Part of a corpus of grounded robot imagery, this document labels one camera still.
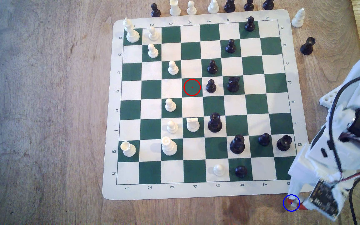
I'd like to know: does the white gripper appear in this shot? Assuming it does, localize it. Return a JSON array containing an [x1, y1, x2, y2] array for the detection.
[[285, 137, 360, 210]]

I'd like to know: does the black rook piece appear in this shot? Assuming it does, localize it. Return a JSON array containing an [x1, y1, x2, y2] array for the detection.
[[300, 37, 316, 56], [276, 135, 293, 151]]

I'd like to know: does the black king piece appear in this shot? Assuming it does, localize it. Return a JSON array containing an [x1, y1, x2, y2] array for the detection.
[[230, 135, 246, 154]]

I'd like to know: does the black queen piece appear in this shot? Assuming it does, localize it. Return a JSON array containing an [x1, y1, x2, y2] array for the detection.
[[208, 112, 223, 133]]

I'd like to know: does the black knight piece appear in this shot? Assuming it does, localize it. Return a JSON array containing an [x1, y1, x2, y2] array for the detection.
[[226, 76, 240, 93]]

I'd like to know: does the white queen piece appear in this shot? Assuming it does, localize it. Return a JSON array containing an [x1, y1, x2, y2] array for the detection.
[[161, 136, 178, 156]]

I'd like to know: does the green and white chess mat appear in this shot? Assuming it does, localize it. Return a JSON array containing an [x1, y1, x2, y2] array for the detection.
[[102, 9, 316, 200]]

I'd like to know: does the white bishop piece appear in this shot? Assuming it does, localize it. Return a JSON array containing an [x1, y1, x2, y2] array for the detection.
[[291, 8, 306, 28], [207, 0, 220, 14]]

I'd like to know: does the tall white king piece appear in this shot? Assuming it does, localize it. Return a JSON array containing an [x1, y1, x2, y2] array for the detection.
[[123, 18, 140, 43]]

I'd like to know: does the white rook f4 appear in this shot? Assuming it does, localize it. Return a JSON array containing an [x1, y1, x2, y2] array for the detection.
[[186, 117, 200, 133]]

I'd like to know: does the camera circuit board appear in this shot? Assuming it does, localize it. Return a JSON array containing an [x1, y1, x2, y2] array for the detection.
[[306, 179, 340, 220]]

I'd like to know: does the black camera cable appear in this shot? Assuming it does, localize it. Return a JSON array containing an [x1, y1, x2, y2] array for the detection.
[[327, 68, 360, 175]]

